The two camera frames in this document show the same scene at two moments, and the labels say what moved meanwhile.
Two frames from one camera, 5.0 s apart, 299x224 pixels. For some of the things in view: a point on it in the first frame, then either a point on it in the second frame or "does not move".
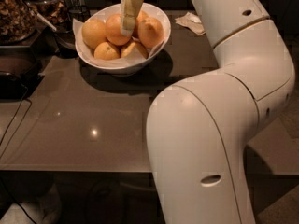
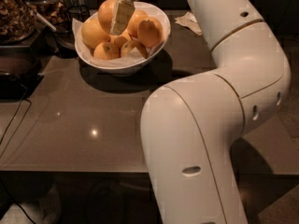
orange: [113, 31] → [106, 13]
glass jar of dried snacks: [17, 21] does not move
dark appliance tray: [21, 72] does not move
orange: [93, 32] does not move
